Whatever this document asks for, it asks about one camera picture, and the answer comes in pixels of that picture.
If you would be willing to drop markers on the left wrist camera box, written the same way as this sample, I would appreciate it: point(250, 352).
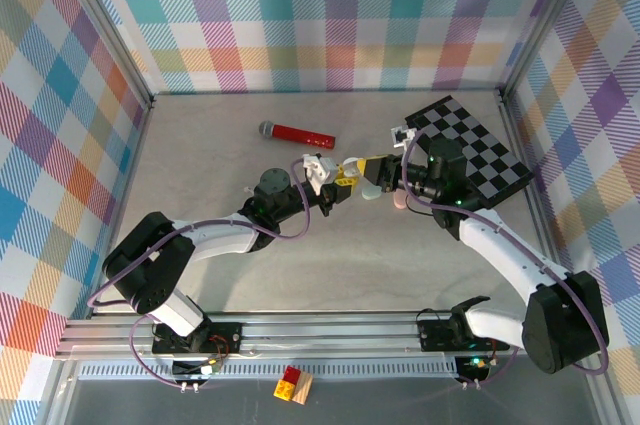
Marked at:
point(317, 172)

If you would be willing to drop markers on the right controller board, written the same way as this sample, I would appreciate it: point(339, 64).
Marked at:
point(472, 370)

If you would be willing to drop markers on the aluminium frame post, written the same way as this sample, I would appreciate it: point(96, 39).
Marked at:
point(539, 20)
point(111, 30)

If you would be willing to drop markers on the controller board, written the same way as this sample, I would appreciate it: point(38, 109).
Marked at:
point(190, 370)
point(472, 370)

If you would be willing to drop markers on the pink charging case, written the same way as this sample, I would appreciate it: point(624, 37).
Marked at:
point(400, 202)

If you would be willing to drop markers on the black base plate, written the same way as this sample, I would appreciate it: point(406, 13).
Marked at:
point(225, 332)
point(435, 335)

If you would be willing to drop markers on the green charging case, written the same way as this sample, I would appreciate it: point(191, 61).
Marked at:
point(371, 193)

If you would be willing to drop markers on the wooden block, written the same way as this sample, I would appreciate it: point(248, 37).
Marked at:
point(304, 390)

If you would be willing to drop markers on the black grey chessboard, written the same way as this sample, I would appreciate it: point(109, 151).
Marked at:
point(475, 130)

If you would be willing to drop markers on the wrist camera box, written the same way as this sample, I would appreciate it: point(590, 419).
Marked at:
point(317, 172)
point(402, 136)

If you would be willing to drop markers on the slotted vent strip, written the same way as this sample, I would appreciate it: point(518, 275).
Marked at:
point(350, 371)

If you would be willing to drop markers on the red yellow toy brick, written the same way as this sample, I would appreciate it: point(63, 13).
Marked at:
point(289, 377)

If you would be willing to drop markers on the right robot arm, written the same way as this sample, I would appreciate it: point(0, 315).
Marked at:
point(500, 250)

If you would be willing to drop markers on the red toy microphone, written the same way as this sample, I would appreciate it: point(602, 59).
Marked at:
point(300, 135)

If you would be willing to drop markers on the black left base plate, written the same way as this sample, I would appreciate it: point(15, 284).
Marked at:
point(225, 332)

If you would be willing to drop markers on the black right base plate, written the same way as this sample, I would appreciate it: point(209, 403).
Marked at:
point(435, 335)

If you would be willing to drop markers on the left controller board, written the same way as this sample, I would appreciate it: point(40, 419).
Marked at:
point(190, 370)

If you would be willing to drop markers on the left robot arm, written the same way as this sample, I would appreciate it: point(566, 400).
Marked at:
point(220, 240)

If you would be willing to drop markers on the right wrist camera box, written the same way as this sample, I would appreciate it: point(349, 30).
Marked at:
point(402, 136)

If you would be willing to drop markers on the aluminium front rail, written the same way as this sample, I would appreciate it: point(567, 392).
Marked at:
point(325, 335)

